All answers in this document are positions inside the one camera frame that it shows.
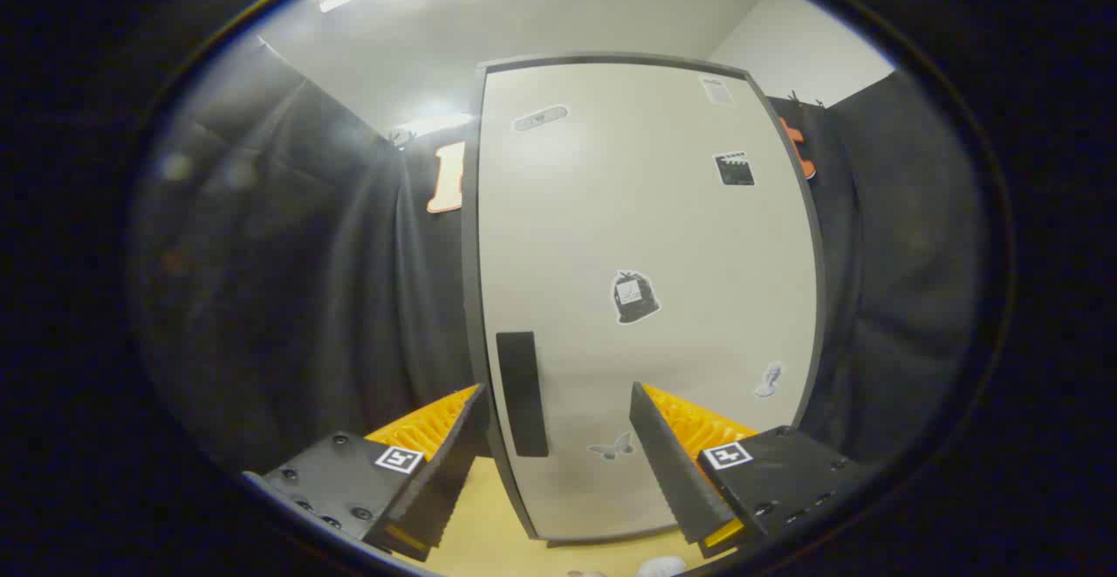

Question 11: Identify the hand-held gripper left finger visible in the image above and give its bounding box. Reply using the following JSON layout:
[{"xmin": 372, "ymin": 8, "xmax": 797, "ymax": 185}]
[{"xmin": 243, "ymin": 383, "xmax": 490, "ymax": 563}]

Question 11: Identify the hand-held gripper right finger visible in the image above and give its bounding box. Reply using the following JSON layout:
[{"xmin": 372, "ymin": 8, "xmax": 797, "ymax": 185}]
[{"xmin": 628, "ymin": 381, "xmax": 878, "ymax": 559}]

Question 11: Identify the black door handle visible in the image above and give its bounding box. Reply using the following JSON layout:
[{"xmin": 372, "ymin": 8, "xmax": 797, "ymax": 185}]
[{"xmin": 496, "ymin": 331, "xmax": 550, "ymax": 458}]

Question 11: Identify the white shoe cabinet door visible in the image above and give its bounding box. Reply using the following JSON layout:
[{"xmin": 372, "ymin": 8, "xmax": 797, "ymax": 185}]
[{"xmin": 478, "ymin": 62, "xmax": 819, "ymax": 543}]

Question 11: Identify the grey shoe cabinet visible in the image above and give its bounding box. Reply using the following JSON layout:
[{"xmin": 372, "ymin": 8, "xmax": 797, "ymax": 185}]
[{"xmin": 461, "ymin": 53, "xmax": 826, "ymax": 550}]

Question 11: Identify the black backdrop cloth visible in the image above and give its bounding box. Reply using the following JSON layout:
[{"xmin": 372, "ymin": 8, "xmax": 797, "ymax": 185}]
[{"xmin": 131, "ymin": 36, "xmax": 983, "ymax": 477}]

